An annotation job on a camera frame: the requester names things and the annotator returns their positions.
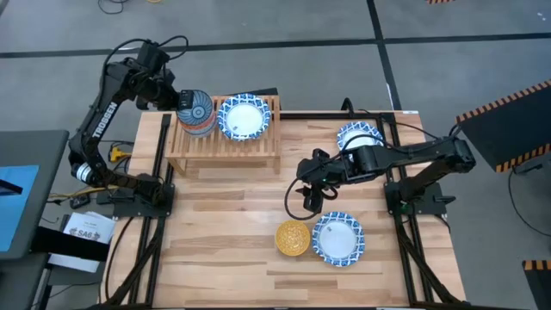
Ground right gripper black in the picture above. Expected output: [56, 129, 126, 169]
[296, 157, 344, 214]

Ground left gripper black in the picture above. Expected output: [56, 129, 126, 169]
[144, 71, 195, 110]

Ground blue radial-striped ceramic bowl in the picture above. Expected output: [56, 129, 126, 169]
[175, 89, 215, 127]

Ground red leaf-pattern ceramic bowl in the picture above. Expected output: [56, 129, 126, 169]
[183, 124, 216, 140]

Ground yellow patterned ceramic bowl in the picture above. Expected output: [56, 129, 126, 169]
[275, 220, 312, 257]

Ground blue white patterned paper bowl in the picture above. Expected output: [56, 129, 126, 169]
[311, 210, 367, 268]
[216, 93, 273, 142]
[336, 121, 385, 152]

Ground slatted wooden shelf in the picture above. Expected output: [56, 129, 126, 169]
[164, 94, 282, 176]

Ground black power brick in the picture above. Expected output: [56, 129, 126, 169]
[95, 187, 130, 206]

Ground small black device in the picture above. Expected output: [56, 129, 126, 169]
[68, 193, 91, 210]

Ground grey desk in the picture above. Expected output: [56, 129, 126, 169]
[0, 128, 70, 262]

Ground white printed papers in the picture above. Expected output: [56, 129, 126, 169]
[46, 210, 117, 275]

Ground black flat object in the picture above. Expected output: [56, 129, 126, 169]
[0, 179, 24, 196]

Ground blue sheet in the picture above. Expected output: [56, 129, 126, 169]
[0, 164, 40, 253]

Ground braided right arm cable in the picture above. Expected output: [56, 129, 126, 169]
[283, 177, 341, 221]

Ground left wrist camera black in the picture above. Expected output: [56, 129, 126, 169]
[136, 40, 171, 72]

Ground black aluminium table frame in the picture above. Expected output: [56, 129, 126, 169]
[97, 109, 471, 310]

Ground yellow cable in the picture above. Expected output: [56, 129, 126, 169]
[46, 146, 133, 202]

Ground black cable with plug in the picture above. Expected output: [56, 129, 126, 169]
[341, 97, 395, 130]

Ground black floor cable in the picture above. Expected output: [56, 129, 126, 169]
[96, 0, 131, 16]
[507, 165, 551, 228]

